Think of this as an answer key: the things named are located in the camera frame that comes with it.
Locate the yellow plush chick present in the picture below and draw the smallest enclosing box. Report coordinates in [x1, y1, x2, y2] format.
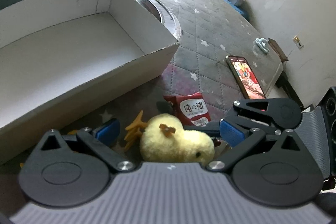
[124, 110, 219, 163]

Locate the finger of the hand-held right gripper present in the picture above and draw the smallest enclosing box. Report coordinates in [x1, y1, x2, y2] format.
[225, 99, 279, 121]
[184, 117, 282, 136]

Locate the white cardboard box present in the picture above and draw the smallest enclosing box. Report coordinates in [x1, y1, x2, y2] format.
[0, 0, 180, 165]

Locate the red snack packet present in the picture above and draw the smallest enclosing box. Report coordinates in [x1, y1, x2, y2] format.
[157, 92, 213, 128]

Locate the light blue plastic clip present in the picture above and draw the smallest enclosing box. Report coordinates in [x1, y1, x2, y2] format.
[252, 37, 271, 54]

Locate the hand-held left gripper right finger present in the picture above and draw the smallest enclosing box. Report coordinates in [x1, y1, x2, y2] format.
[206, 120, 302, 172]

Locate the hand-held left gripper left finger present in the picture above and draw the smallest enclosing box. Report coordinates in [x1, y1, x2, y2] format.
[37, 119, 135, 172]

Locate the smartphone with lit screen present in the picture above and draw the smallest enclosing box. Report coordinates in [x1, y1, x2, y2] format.
[226, 55, 267, 100]

